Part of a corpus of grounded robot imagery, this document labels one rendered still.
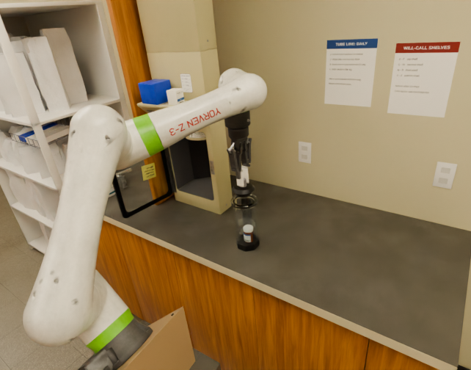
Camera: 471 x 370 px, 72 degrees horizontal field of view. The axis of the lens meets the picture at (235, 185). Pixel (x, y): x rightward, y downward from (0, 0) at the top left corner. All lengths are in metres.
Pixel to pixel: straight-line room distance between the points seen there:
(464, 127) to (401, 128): 0.22
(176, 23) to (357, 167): 1.04
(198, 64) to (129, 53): 0.36
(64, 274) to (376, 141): 1.33
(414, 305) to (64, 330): 1.02
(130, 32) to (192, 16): 0.36
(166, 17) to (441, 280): 1.44
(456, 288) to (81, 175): 1.22
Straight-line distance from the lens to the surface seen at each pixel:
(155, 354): 0.92
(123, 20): 1.64
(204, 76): 1.43
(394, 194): 1.70
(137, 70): 1.67
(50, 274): 0.78
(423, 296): 1.32
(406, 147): 1.60
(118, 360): 0.93
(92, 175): 0.77
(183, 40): 1.46
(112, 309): 0.93
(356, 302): 1.24
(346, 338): 1.30
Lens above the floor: 1.83
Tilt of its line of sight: 28 degrees down
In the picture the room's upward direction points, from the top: 5 degrees counter-clockwise
